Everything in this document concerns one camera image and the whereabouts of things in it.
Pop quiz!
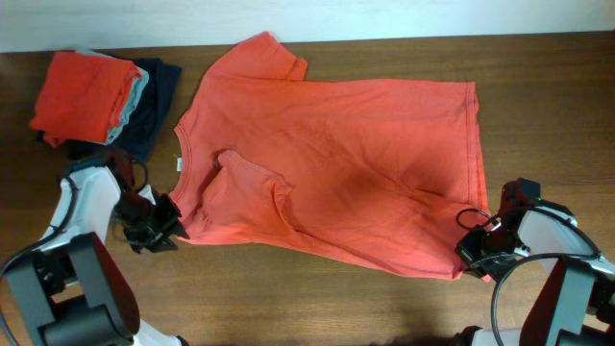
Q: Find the folded grey shirt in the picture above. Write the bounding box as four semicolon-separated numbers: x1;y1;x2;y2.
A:
68;52;149;144

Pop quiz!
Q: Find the folded dark navy garment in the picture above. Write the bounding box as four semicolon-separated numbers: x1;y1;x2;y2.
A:
57;58;182;161

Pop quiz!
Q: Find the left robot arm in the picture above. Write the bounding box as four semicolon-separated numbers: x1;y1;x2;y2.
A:
1;148;186;346

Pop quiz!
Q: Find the orange-red t-shirt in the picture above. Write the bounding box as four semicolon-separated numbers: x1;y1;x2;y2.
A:
171;33;488;281

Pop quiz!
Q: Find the folded red-orange shirt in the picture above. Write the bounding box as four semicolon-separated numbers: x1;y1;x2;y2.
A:
30;52;145;147

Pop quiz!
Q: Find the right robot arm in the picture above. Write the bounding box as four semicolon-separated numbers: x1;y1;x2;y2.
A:
455;178;614;346

